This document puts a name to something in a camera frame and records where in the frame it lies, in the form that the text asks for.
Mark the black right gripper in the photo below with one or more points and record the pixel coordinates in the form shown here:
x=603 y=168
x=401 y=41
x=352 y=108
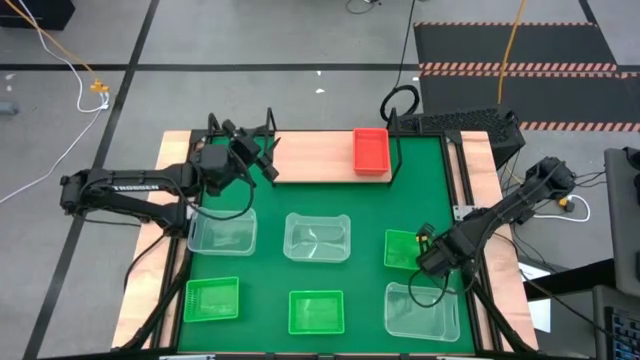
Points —
x=436 y=259

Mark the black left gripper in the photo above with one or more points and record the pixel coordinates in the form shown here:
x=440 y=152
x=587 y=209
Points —
x=246 y=149

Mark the green slotted plastic basket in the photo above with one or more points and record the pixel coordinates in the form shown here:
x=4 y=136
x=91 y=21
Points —
x=400 y=250
x=316 y=312
x=211 y=300

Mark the clear plastic basket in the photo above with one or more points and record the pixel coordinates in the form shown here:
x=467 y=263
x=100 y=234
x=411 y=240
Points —
x=425 y=320
x=222 y=235
x=317 y=239

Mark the red plastic basket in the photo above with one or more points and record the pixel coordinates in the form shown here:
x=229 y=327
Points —
x=371 y=151

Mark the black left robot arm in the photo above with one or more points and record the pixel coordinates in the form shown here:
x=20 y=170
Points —
x=135 y=187

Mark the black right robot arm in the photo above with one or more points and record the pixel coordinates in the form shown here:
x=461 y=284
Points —
x=500 y=215

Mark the green table mat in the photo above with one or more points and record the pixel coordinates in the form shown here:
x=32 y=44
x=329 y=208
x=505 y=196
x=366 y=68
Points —
x=325 y=200

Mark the black perforated computer tower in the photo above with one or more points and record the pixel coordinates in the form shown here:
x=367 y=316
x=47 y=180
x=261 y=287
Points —
x=465 y=125

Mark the white paper sheet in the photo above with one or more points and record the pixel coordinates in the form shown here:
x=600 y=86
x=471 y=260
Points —
x=537 y=300

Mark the grey desk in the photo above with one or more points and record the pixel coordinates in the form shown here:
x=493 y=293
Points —
x=622 y=225

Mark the dark grey equipment case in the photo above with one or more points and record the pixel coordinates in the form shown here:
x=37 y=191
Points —
x=600 y=325

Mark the black hazard-striped floor mat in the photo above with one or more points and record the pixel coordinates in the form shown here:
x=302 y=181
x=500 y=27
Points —
x=510 y=45

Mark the black keyboard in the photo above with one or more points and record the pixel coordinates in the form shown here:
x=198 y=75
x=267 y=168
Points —
x=625 y=335

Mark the black box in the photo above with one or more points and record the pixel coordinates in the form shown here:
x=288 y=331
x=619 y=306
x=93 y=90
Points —
x=35 y=12

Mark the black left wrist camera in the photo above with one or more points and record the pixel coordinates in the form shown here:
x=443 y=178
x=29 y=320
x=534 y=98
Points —
x=230 y=127

